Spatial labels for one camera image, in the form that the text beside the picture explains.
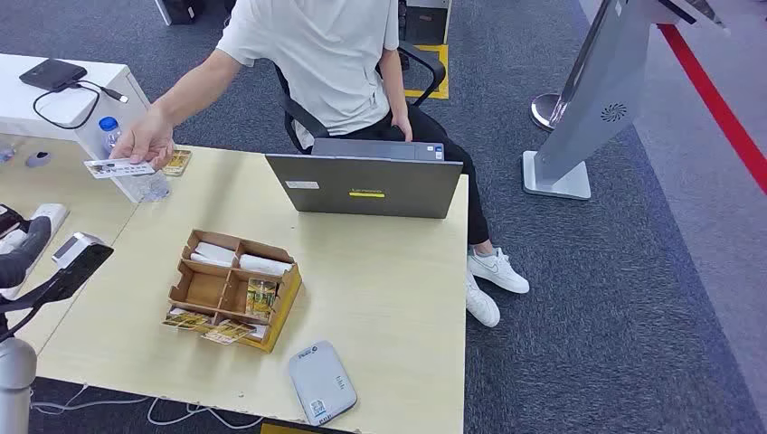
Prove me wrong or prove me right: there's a person's right hand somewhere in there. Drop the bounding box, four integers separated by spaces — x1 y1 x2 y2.
110 108 176 172

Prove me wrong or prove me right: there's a person's left hand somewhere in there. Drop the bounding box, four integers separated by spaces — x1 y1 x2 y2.
391 113 414 143

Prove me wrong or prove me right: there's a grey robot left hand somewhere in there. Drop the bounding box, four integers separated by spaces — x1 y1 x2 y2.
0 215 52 290

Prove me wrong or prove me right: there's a white ID card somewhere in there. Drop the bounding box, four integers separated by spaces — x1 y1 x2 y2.
83 157 156 180

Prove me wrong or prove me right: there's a cardboard organiser box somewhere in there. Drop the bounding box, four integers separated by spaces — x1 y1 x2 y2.
161 229 303 354

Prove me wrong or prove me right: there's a person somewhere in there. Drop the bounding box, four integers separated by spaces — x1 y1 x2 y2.
110 0 532 329

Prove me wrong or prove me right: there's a grey card reader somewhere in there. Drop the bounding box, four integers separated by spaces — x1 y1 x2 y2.
289 340 358 428

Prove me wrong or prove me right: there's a white charger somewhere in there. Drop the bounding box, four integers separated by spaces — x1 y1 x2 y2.
0 230 28 254

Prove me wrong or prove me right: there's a clear water bottle blue cap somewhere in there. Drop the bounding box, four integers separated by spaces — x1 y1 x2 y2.
99 116 173 203

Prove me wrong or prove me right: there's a white power strip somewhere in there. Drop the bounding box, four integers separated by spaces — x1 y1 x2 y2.
0 203 70 301

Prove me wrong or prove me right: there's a grey laptop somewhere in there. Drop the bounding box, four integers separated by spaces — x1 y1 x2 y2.
265 137 464 220

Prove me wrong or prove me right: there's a dark cabinet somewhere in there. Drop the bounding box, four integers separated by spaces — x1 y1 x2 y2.
398 0 453 46

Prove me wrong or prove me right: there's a black office chair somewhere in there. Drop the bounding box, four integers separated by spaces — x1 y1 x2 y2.
273 40 448 156

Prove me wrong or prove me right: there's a black external drive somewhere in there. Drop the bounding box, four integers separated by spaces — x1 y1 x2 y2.
19 58 89 93

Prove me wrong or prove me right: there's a black computer case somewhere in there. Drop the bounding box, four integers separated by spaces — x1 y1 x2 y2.
154 0 205 26

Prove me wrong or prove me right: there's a white paper sleeve stack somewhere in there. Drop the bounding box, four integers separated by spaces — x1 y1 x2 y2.
189 241 237 269
239 254 295 278

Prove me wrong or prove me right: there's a white desk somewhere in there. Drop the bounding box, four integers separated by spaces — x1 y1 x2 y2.
0 52 175 203

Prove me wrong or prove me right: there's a chrome stanchion base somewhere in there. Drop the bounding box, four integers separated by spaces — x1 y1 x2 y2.
530 92 571 132

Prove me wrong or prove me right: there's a white sneaker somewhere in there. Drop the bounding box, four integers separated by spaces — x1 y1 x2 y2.
467 247 531 296
465 272 501 329

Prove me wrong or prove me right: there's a grey kiosk stand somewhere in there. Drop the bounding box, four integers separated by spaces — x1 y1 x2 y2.
522 0 733 202

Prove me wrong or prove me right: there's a yellow edged dark panel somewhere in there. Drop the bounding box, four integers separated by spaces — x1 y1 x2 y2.
260 421 336 434

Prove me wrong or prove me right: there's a black USB cable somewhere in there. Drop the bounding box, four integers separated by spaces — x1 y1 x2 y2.
33 79 129 130

